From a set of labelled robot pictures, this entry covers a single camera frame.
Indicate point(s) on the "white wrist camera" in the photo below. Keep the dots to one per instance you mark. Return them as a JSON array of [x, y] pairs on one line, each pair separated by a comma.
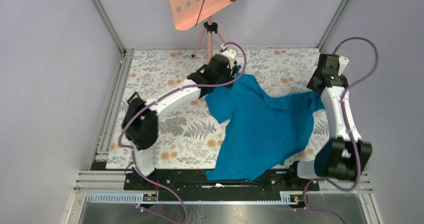
[[228, 53], [342, 64]]

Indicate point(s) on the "black square frame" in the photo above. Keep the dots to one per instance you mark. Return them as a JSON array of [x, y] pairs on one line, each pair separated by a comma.
[[134, 96]]

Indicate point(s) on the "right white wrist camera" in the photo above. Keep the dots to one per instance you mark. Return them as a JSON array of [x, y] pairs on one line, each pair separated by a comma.
[[342, 64]]

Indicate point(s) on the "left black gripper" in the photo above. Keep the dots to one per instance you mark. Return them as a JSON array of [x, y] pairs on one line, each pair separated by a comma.
[[228, 78]]

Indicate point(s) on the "blue t-shirt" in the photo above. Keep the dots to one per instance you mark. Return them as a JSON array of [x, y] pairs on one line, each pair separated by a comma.
[[262, 131]]

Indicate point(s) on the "pink music stand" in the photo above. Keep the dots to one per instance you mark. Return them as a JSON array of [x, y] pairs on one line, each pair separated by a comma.
[[188, 13]]

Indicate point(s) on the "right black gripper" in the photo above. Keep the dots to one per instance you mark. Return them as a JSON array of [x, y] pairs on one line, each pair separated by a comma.
[[310, 84]]

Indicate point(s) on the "floral patterned table mat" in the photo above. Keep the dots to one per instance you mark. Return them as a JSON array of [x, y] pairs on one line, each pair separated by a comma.
[[189, 137]]

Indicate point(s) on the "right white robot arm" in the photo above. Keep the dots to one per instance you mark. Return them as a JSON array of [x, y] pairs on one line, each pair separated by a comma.
[[345, 155]]

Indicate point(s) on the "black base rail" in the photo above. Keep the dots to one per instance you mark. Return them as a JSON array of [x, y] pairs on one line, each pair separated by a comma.
[[167, 186]]

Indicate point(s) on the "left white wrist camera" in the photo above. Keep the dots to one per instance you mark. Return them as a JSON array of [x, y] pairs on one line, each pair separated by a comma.
[[228, 53]]

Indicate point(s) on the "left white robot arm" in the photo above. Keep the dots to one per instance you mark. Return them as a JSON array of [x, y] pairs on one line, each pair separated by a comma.
[[140, 125]]

